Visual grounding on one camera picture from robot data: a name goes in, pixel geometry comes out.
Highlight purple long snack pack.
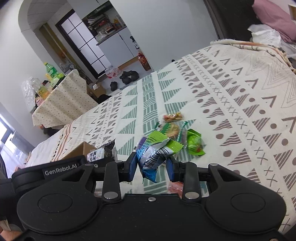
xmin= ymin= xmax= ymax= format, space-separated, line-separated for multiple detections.
xmin=135 ymin=137 xmax=147 ymax=151

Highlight gold red candy packet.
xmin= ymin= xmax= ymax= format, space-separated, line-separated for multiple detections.
xmin=163 ymin=112 xmax=183 ymax=123

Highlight yellow oil bottle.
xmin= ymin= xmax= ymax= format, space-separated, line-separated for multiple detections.
xmin=31 ymin=78 xmax=50 ymax=100

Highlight round table dotted tablecloth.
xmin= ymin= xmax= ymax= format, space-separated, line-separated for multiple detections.
xmin=32 ymin=69 xmax=98 ymax=128

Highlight red snack packet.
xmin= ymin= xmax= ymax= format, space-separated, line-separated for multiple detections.
xmin=168 ymin=182 xmax=184 ymax=197

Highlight white cabinet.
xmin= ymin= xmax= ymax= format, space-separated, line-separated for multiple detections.
xmin=97 ymin=27 xmax=138 ymax=67

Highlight open brown cardboard box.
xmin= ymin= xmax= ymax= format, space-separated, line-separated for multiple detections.
xmin=53 ymin=142 xmax=96 ymax=162

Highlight white black snack packet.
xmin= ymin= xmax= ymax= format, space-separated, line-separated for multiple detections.
xmin=87 ymin=140 xmax=117 ymax=162

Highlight white plastic bag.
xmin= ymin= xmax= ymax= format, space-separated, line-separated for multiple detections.
xmin=248 ymin=24 xmax=295 ymax=59

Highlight bright green candy packet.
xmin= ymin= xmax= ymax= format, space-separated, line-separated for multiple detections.
xmin=187 ymin=129 xmax=205 ymax=156

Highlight pink cloth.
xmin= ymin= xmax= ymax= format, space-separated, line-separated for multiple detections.
xmin=252 ymin=0 xmax=295 ymax=43

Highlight patterned bed blanket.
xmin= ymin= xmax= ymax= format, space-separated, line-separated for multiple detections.
xmin=26 ymin=40 xmax=295 ymax=233

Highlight pink water bottle pack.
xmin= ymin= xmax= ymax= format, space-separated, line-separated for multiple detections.
xmin=105 ymin=66 xmax=121 ymax=79

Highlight green soda bottle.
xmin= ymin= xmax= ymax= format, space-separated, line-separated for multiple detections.
xmin=44 ymin=62 xmax=63 ymax=79

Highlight blue snack packet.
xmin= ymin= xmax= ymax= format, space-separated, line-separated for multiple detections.
xmin=136 ymin=131 xmax=183 ymax=183

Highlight black slippers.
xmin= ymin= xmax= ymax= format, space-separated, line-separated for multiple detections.
xmin=110 ymin=70 xmax=139 ymax=91

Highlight green tissue pack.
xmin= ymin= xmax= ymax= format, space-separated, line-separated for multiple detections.
xmin=50 ymin=73 xmax=65 ymax=87

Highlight green white cookie packet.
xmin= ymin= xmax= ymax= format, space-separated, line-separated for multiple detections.
xmin=154 ymin=121 xmax=189 ymax=145

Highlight black chair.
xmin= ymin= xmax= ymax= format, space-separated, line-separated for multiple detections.
xmin=204 ymin=0 xmax=261 ymax=41

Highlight person's left hand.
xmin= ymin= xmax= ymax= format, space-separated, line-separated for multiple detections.
xmin=1 ymin=225 xmax=23 ymax=240

